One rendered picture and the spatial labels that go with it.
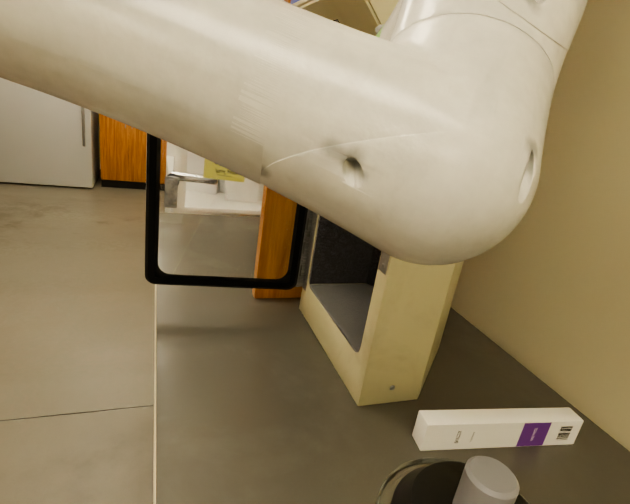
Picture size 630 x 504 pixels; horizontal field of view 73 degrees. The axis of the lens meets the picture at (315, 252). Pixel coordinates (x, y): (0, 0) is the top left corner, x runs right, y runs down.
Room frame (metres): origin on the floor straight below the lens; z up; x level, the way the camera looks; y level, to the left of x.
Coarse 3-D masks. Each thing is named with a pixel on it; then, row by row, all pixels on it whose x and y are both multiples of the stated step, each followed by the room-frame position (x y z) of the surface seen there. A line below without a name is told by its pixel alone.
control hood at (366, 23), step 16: (304, 0) 0.68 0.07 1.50; (320, 0) 0.62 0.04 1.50; (336, 0) 0.58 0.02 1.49; (352, 0) 0.54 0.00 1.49; (368, 0) 0.52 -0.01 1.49; (384, 0) 0.53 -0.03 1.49; (336, 16) 0.61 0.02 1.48; (352, 16) 0.57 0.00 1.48; (368, 16) 0.53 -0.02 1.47; (384, 16) 0.53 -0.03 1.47; (368, 32) 0.56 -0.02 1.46
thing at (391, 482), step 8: (408, 464) 0.22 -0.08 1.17; (416, 464) 0.22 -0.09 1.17; (424, 464) 0.23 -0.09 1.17; (392, 472) 0.22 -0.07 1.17; (400, 472) 0.22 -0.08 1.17; (408, 472) 0.22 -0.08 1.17; (392, 480) 0.21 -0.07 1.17; (400, 480) 0.21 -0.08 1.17; (384, 488) 0.20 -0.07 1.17; (392, 488) 0.20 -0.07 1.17; (384, 496) 0.20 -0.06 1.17; (392, 496) 0.20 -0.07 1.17
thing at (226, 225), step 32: (192, 160) 0.77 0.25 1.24; (160, 192) 0.76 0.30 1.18; (192, 192) 0.78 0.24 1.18; (224, 192) 0.79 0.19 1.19; (256, 192) 0.81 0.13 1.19; (160, 224) 0.76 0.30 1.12; (192, 224) 0.78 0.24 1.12; (224, 224) 0.79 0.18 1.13; (256, 224) 0.81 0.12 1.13; (288, 224) 0.82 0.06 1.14; (160, 256) 0.76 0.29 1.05; (192, 256) 0.78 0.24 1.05; (224, 256) 0.79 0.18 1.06; (256, 256) 0.81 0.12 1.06; (288, 256) 0.83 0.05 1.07
